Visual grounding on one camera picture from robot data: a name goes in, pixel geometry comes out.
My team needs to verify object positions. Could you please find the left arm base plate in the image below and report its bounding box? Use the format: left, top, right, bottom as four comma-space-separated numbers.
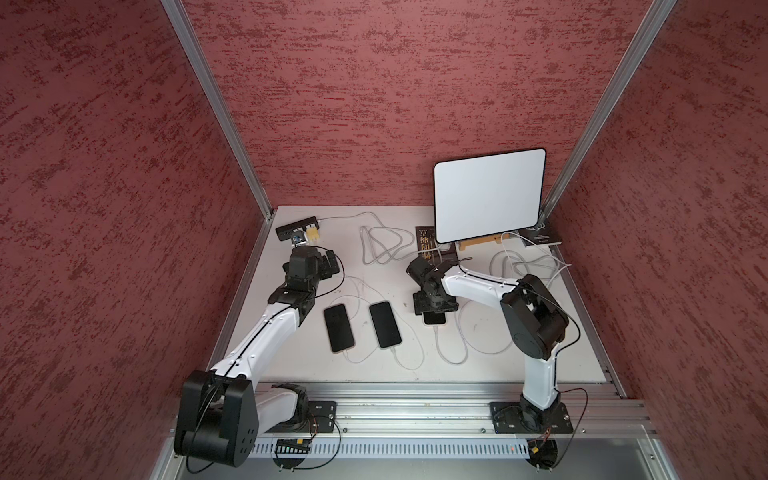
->
267, 400, 337, 435

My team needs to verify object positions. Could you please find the wooden panel stand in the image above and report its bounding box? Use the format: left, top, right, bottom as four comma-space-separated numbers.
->
457, 233, 503, 252

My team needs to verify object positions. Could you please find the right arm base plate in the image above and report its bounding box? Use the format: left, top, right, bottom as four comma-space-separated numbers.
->
489, 400, 574, 436

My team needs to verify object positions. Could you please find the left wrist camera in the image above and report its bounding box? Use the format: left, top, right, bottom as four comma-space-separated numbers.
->
291, 232, 308, 246

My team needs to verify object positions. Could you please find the phone green case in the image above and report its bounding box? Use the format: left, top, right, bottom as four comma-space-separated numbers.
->
369, 301, 402, 349

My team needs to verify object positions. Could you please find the small black booklet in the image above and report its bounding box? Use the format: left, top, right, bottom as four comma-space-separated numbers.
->
517, 224, 562, 246

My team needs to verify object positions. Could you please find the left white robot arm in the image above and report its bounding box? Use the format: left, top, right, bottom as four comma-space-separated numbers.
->
174, 246, 343, 467

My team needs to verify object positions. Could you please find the black power strip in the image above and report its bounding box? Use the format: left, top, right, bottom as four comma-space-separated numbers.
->
275, 216, 319, 242

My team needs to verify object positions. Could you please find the yellow charger plug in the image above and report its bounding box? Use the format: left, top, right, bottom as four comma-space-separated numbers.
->
306, 227, 320, 244

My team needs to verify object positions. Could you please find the white charging cable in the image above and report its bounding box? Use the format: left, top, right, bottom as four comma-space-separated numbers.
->
335, 269, 426, 372
434, 251, 517, 366
343, 275, 380, 365

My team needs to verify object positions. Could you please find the aluminium frame rail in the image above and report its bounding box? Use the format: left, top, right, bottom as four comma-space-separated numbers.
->
153, 382, 677, 479

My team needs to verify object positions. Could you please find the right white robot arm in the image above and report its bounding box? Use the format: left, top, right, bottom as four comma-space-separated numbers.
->
406, 257, 570, 432

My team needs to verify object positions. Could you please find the white light panel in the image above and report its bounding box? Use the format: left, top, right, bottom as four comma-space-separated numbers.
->
433, 148, 546, 244

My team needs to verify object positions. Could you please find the dark book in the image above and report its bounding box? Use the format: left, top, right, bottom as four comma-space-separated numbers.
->
415, 226, 458, 266

